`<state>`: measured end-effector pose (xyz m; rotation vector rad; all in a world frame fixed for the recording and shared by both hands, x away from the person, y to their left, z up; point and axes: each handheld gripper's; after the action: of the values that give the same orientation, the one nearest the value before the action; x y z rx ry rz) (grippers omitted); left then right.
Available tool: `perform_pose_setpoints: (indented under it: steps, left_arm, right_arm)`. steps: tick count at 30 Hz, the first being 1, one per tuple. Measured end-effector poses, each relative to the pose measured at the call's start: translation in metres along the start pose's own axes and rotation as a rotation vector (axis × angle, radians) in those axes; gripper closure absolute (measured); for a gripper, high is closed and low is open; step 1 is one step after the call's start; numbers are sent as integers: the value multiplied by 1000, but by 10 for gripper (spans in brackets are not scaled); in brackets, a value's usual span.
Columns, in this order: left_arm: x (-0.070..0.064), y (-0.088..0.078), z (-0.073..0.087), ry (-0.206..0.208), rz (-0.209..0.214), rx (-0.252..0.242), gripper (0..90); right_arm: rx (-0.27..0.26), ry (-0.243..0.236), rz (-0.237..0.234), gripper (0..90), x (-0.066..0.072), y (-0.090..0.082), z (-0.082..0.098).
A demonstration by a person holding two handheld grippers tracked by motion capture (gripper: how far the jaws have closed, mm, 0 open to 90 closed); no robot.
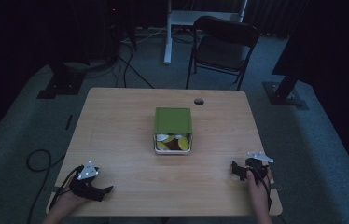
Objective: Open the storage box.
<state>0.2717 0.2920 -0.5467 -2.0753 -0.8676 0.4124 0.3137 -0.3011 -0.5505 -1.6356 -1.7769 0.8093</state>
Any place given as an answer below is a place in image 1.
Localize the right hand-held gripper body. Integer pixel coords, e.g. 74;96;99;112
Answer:
244;150;274;188

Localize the pile of coffee capsules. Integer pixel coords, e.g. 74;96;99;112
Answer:
156;133;191;152

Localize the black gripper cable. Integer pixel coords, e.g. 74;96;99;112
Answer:
49;165;84;211
252;167;272;212

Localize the black floor cables bundle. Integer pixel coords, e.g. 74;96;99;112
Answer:
110;40;156;90

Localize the green box sleeve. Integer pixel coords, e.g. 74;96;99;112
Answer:
153;106;193;135

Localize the black looped floor cable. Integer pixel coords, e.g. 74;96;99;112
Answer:
25;148;67;224

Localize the person's left hand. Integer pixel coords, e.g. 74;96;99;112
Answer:
49;189;87;220

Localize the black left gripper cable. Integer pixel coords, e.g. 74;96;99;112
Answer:
49;165;84;211

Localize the white desk frame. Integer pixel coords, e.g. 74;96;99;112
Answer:
162;0;249;65

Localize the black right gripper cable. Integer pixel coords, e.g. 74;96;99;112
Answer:
252;167;272;212

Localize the black stand with square base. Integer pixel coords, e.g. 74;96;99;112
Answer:
36;57;87;100

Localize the black folding chair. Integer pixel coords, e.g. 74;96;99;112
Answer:
185;15;261;91

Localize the white floor cable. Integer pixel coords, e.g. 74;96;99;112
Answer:
121;27;168;45

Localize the black slanted stand with base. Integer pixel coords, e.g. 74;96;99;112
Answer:
262;36;308;109

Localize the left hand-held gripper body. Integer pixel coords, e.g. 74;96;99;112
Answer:
69;160;105;203

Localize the person's right hand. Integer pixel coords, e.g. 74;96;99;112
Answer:
245;167;273;210

